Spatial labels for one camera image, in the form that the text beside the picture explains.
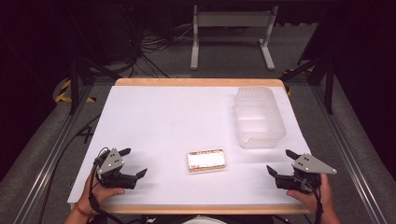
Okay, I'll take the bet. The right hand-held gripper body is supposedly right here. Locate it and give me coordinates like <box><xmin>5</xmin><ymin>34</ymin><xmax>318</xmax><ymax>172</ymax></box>
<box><xmin>275</xmin><ymin>152</ymin><xmax>338</xmax><ymax>194</ymax></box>

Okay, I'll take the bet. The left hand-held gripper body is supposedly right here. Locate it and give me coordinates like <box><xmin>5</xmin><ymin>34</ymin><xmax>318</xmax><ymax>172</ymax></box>
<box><xmin>94</xmin><ymin>147</ymin><xmax>138</xmax><ymax>190</ymax></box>

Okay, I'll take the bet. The translucent plastic container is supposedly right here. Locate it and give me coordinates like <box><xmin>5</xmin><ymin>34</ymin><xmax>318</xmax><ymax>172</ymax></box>
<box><xmin>233</xmin><ymin>86</ymin><xmax>288</xmax><ymax>149</ymax></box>

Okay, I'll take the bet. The white packet with brown edges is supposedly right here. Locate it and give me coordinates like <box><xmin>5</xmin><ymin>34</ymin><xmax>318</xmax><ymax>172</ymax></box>
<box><xmin>187</xmin><ymin>148</ymin><xmax>227</xmax><ymax>173</ymax></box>

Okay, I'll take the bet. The person's right hand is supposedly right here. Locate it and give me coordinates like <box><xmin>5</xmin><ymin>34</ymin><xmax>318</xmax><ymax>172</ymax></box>
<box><xmin>286</xmin><ymin>173</ymin><xmax>335</xmax><ymax>216</ymax></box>

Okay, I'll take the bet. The person's left hand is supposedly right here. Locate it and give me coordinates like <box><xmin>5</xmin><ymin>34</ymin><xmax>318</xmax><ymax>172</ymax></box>
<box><xmin>77</xmin><ymin>174</ymin><xmax>126</xmax><ymax>215</ymax></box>

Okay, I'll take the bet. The red wrist band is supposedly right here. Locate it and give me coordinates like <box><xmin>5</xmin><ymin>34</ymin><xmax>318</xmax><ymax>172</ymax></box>
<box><xmin>74</xmin><ymin>203</ymin><xmax>94</xmax><ymax>218</ymax></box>

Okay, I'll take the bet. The white table cover sheet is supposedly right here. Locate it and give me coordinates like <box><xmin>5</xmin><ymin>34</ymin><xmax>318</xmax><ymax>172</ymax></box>
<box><xmin>66</xmin><ymin>85</ymin><xmax>312</xmax><ymax>206</ymax></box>

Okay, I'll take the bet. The person's white clothing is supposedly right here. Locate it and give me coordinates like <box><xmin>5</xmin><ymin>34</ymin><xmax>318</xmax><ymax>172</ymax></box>
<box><xmin>180</xmin><ymin>216</ymin><xmax>228</xmax><ymax>224</ymax></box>

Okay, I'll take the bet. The yellow black hazard tape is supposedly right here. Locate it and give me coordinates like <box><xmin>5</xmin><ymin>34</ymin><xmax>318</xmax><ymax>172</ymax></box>
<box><xmin>54</xmin><ymin>78</ymin><xmax>97</xmax><ymax>104</ymax></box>

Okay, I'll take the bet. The black metal stand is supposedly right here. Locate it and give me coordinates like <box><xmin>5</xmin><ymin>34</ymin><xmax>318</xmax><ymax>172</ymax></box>
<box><xmin>278</xmin><ymin>8</ymin><xmax>337</xmax><ymax>116</ymax></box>
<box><xmin>64</xmin><ymin>6</ymin><xmax>124</xmax><ymax>116</ymax></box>

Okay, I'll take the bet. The wooden table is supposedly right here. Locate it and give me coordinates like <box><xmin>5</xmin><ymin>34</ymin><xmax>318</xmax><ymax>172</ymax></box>
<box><xmin>70</xmin><ymin>77</ymin><xmax>312</xmax><ymax>216</ymax></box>

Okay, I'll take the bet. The grey metal stand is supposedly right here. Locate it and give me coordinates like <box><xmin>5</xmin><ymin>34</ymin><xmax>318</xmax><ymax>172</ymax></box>
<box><xmin>190</xmin><ymin>4</ymin><xmax>279</xmax><ymax>71</ymax></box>

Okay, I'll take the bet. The black cable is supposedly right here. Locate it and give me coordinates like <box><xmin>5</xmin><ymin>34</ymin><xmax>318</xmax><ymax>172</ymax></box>
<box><xmin>303</xmin><ymin>178</ymin><xmax>325</xmax><ymax>224</ymax></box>
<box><xmin>88</xmin><ymin>147</ymin><xmax>125</xmax><ymax>224</ymax></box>

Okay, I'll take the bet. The aluminium rail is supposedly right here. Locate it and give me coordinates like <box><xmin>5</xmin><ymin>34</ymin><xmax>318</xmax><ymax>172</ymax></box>
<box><xmin>311</xmin><ymin>85</ymin><xmax>389</xmax><ymax>224</ymax></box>
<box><xmin>12</xmin><ymin>85</ymin><xmax>94</xmax><ymax>224</ymax></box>

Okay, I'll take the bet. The bundle of black floor cables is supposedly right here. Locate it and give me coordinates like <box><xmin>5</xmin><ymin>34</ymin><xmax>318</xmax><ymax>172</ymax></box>
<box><xmin>118</xmin><ymin>6</ymin><xmax>194</xmax><ymax>78</ymax></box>

